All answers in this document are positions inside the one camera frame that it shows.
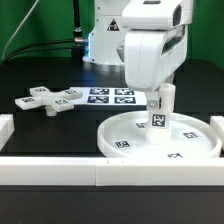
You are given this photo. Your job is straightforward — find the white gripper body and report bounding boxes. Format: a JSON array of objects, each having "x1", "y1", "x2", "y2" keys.
[{"x1": 117, "y1": 26, "x2": 188, "y2": 92}]

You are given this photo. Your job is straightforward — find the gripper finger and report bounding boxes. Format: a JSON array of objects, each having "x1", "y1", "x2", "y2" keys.
[{"x1": 145, "y1": 90, "x2": 161, "y2": 113}]

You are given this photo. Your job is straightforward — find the white round table top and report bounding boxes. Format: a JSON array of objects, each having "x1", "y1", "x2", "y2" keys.
[{"x1": 97, "y1": 111, "x2": 222, "y2": 159}]

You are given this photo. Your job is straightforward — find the white cross-shaped table base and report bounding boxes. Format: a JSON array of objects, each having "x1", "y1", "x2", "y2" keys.
[{"x1": 15, "y1": 86, "x2": 83, "y2": 117}]

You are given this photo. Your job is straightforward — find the white fiducial marker sheet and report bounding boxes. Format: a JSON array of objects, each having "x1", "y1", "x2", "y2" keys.
[{"x1": 73, "y1": 87, "x2": 146, "y2": 106}]

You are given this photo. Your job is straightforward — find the white right fence block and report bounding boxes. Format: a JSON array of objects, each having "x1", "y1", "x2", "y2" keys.
[{"x1": 210, "y1": 116, "x2": 224, "y2": 150}]

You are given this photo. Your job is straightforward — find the white fence block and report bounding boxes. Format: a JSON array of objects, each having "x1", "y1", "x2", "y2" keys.
[
  {"x1": 210, "y1": 116, "x2": 224, "y2": 150},
  {"x1": 0, "y1": 114, "x2": 14, "y2": 151}
]

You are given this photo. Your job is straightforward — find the white front fence bar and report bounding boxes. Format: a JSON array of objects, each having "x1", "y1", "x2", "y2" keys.
[{"x1": 0, "y1": 157, "x2": 224, "y2": 186}]

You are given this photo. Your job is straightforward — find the white left fence block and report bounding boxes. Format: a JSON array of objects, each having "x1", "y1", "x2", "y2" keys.
[{"x1": 0, "y1": 114, "x2": 14, "y2": 151}]

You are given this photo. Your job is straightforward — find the black vertical cable connector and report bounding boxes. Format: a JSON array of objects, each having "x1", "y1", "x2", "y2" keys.
[{"x1": 72, "y1": 0, "x2": 88, "y2": 46}]

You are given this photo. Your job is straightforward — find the black cable bundle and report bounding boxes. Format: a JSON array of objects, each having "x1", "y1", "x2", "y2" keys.
[{"x1": 1, "y1": 39, "x2": 88, "y2": 64}]

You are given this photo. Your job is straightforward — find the grey thin cable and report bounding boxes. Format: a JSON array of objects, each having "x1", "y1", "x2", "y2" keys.
[{"x1": 1, "y1": 0, "x2": 41, "y2": 61}]

